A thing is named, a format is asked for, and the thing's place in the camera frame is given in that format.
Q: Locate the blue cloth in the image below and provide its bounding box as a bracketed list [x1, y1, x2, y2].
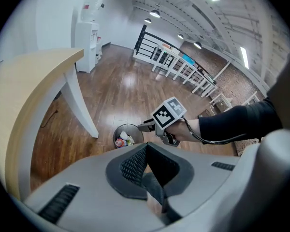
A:
[182, 54, 196, 64]

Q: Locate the black stair railing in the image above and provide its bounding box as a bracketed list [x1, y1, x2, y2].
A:
[133, 24, 184, 59]

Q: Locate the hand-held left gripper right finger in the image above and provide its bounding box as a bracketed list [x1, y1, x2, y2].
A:
[147, 143, 240, 226]

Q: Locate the person's right forearm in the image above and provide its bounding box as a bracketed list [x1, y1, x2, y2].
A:
[198, 98, 283, 145]

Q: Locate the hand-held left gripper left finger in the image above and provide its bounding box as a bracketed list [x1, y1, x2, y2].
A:
[25, 143, 165, 232]

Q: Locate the person's right hand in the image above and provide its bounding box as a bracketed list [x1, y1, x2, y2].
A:
[164, 118, 201, 142]

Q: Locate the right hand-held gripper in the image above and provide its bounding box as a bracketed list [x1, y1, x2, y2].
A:
[137, 96, 187, 147]

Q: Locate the black round trash bin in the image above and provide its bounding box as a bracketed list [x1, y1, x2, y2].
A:
[113, 123, 145, 149]

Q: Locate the row of white side tables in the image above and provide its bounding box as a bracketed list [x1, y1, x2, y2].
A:
[151, 44, 261, 106]

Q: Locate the white water dispenser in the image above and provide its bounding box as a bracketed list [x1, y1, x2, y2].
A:
[74, 20, 100, 73]

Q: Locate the white table leg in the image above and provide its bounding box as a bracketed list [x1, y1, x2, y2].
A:
[18, 81, 63, 200]
[60, 65, 99, 139]

